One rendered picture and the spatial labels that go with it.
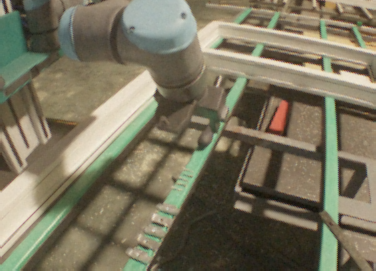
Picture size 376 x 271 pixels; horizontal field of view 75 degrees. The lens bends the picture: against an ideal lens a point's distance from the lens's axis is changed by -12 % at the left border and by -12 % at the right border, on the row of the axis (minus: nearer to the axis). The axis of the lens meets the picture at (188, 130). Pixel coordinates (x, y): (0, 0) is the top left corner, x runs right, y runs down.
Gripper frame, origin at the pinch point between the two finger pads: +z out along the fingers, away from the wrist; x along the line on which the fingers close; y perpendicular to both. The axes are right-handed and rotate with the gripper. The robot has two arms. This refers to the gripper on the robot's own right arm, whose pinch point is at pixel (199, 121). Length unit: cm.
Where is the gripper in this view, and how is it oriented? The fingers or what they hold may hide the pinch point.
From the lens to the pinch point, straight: 63.9
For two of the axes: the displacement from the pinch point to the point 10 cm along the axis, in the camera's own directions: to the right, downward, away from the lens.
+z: 2.0, 3.8, 9.0
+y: 3.3, -8.9, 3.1
